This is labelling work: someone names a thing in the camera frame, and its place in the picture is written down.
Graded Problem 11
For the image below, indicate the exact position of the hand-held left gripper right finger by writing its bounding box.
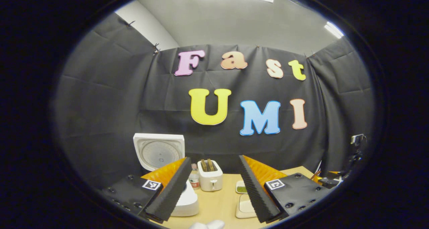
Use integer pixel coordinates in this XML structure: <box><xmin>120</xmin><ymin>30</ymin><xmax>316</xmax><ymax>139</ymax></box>
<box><xmin>239</xmin><ymin>155</ymin><xmax>331</xmax><ymax>223</ymax></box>

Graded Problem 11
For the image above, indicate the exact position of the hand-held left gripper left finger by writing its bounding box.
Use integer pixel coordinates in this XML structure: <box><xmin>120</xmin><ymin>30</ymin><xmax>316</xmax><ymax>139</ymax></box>
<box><xmin>101</xmin><ymin>157</ymin><xmax>192</xmax><ymax>223</ymax></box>

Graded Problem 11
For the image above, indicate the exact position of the white rice cooker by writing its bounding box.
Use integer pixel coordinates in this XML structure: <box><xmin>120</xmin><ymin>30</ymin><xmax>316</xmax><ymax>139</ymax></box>
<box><xmin>133</xmin><ymin>133</ymin><xmax>199</xmax><ymax>217</ymax></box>

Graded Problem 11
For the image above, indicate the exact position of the clear box of white rice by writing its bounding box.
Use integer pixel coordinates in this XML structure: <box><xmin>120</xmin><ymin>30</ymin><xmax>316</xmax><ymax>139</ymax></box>
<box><xmin>235</xmin><ymin>193</ymin><xmax>259</xmax><ymax>219</ymax></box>

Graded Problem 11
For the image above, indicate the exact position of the clear plastic water bottle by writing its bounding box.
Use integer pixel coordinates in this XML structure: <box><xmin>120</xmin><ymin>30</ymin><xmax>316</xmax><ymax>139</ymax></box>
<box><xmin>188</xmin><ymin>164</ymin><xmax>201</xmax><ymax>190</ymax></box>

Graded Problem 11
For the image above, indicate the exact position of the white toaster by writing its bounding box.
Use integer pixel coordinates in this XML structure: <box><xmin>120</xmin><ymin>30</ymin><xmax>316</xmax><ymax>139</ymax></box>
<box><xmin>197</xmin><ymin>159</ymin><xmax>224</xmax><ymax>192</ymax></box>

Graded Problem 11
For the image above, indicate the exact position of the black backdrop cloth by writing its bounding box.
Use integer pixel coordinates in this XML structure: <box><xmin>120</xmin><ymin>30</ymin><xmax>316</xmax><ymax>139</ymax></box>
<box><xmin>55</xmin><ymin>13</ymin><xmax>376</xmax><ymax>189</ymax></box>

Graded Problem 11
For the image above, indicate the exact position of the small ceiling light panel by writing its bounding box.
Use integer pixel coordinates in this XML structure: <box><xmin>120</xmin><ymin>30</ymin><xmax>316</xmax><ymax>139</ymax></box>
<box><xmin>324</xmin><ymin>21</ymin><xmax>345</xmax><ymax>39</ymax></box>

